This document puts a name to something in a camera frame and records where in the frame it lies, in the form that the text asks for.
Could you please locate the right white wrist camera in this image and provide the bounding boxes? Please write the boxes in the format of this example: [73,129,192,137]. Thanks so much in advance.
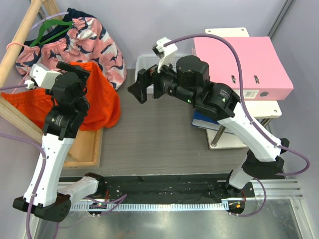
[152,37,178,73]

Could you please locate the pink wire hanger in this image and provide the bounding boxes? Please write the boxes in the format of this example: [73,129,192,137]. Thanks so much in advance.
[6,42,30,94]

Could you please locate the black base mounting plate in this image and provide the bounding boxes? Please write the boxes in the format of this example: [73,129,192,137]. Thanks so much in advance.
[59,173,255,204]

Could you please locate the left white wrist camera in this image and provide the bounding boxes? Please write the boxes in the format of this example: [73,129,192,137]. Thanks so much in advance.
[25,64,61,90]

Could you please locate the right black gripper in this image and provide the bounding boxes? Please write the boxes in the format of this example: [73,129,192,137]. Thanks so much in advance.
[128,54,197,106]

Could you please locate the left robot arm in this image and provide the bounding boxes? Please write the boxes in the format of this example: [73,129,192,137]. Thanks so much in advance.
[13,61,106,223]

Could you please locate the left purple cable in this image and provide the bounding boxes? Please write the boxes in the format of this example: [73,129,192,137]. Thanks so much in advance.
[0,84,60,239]

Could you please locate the wooden clothes rack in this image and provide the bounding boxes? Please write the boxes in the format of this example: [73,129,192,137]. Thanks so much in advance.
[0,0,104,168]

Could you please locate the blue book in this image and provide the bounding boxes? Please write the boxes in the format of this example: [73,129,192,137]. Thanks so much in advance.
[191,111,220,130]

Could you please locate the orange shorts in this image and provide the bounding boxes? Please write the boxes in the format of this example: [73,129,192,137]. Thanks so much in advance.
[1,62,121,131]

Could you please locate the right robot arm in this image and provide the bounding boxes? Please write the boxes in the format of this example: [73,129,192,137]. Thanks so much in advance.
[128,55,289,197]

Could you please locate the white small shelf stand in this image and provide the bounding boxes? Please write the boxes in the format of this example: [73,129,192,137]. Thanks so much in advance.
[205,27,282,150]

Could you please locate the green hanger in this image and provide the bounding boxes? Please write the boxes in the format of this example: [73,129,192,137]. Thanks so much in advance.
[29,19,75,47]

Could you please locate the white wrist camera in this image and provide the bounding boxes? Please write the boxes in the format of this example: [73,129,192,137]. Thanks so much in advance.
[152,37,178,73]
[25,64,61,90]

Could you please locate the aluminium slotted rail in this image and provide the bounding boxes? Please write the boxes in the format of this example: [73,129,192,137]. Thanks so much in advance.
[57,180,304,212]

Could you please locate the pink patterned shorts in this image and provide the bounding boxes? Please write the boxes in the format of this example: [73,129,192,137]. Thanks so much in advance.
[15,8,127,90]

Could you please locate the pink ring binder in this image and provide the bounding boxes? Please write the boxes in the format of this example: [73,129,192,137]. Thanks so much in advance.
[194,37,294,101]

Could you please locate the white perforated basket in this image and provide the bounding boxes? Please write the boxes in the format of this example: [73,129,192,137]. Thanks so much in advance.
[135,54,160,81]

